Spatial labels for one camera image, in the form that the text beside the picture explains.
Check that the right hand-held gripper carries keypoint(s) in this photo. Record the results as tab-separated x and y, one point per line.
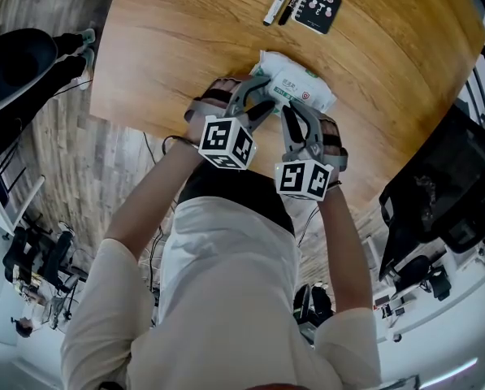
303	179

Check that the grey black office chair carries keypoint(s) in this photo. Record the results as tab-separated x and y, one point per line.
18	67

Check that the person's left hand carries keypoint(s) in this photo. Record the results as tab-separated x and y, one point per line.
222	85

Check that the white wet wipe pack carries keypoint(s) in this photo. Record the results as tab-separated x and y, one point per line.
295	83

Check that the black spiral notebook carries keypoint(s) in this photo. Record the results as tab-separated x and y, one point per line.
317	8

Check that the person's left forearm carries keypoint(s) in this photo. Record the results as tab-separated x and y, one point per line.
152	193

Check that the white desk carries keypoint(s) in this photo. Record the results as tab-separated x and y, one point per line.
27	203
429	319

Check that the person's black trousers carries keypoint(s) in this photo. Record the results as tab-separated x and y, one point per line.
234	193

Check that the black marker pen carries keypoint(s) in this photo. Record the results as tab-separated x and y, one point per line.
293	2

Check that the person's right hand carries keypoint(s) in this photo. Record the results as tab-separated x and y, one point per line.
332	136

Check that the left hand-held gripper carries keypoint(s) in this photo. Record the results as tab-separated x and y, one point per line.
222	140

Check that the person's white shirt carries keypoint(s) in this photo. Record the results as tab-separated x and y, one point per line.
226	299

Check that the person's right forearm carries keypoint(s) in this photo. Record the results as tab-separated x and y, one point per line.
343	250

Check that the white marker pen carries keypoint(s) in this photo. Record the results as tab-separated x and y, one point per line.
280	0

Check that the black mesh office chair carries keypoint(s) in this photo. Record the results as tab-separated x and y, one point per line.
441	185

